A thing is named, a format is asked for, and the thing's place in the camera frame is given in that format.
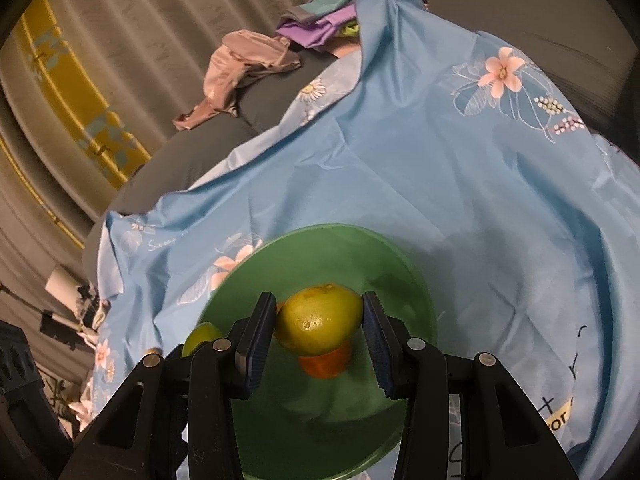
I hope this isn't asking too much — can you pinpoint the pink garment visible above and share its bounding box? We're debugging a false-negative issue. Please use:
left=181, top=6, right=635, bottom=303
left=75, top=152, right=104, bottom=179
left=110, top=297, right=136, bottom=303
left=172, top=30, right=302, bottom=132

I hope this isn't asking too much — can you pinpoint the orange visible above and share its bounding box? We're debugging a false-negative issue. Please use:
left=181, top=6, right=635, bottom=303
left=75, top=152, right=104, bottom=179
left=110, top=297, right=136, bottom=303
left=297, top=340, right=352, bottom=379

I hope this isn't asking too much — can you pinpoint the grey sofa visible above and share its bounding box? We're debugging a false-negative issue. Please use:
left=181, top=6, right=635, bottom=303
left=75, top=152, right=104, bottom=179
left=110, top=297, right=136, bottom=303
left=82, top=0, right=638, bottom=281

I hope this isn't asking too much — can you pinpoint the green plate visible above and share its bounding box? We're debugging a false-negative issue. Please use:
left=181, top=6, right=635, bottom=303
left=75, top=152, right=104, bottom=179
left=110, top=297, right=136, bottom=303
left=187, top=223, right=438, bottom=480

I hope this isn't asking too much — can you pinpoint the small green lime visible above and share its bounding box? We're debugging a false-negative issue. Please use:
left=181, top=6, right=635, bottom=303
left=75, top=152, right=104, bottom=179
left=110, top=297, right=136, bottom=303
left=182, top=322, right=225, bottom=358

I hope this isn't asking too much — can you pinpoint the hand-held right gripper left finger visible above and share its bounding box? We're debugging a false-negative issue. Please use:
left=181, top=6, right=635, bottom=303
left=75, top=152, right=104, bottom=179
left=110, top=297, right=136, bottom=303
left=60, top=291, right=278, bottom=480

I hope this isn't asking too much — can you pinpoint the yellow-green lemon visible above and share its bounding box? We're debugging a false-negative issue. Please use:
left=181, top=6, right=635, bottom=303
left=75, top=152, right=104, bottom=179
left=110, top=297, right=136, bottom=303
left=274, top=284, right=364, bottom=353

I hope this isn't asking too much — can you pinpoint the teal grey garment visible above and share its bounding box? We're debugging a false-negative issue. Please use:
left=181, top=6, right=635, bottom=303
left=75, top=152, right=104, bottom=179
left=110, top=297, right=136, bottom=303
left=281, top=0, right=358, bottom=25

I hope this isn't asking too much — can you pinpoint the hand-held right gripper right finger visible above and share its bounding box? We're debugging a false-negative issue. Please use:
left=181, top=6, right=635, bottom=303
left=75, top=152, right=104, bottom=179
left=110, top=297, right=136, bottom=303
left=361, top=291, right=581, bottom=480

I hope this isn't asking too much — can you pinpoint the yellow patterned curtain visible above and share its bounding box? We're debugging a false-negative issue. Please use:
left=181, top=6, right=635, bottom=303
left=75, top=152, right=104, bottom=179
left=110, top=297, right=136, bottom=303
left=12, top=0, right=153, bottom=221

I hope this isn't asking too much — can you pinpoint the grey curtain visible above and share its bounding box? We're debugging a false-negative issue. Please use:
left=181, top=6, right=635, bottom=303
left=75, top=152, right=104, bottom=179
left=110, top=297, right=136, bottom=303
left=0, top=0, right=436, bottom=311

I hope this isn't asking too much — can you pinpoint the purple garment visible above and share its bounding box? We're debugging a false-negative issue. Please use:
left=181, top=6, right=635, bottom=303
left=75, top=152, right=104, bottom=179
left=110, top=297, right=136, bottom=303
left=276, top=2, right=371, bottom=50

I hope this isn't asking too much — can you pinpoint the white cylinder object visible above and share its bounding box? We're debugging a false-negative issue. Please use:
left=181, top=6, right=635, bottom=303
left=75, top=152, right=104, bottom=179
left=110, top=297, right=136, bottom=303
left=45, top=264, right=82, bottom=311

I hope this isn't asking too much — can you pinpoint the blue floral cloth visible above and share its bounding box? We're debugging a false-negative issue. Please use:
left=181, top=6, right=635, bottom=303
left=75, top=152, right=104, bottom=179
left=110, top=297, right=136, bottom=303
left=82, top=0, right=640, bottom=480

